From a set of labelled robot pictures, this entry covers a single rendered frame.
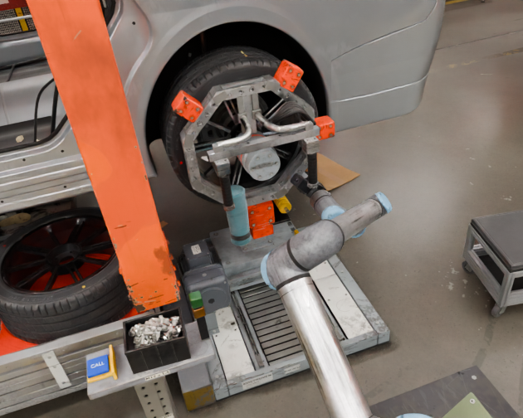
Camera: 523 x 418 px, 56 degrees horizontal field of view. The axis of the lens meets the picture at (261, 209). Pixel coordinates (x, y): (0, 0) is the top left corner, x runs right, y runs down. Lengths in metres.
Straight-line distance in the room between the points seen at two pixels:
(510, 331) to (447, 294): 0.32
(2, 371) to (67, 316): 0.29
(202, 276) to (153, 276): 0.39
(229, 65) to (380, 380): 1.41
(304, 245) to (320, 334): 0.26
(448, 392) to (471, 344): 0.57
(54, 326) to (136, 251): 0.60
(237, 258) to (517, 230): 1.29
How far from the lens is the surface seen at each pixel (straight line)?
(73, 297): 2.05
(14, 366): 2.13
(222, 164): 1.73
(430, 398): 1.84
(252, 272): 2.45
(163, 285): 1.79
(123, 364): 1.82
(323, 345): 1.47
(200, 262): 2.17
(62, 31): 1.36
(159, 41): 1.92
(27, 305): 2.11
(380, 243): 2.81
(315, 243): 1.47
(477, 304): 2.57
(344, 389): 1.47
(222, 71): 1.93
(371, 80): 2.28
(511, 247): 2.39
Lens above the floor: 1.82
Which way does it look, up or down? 36 degrees down
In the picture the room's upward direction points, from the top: 7 degrees counter-clockwise
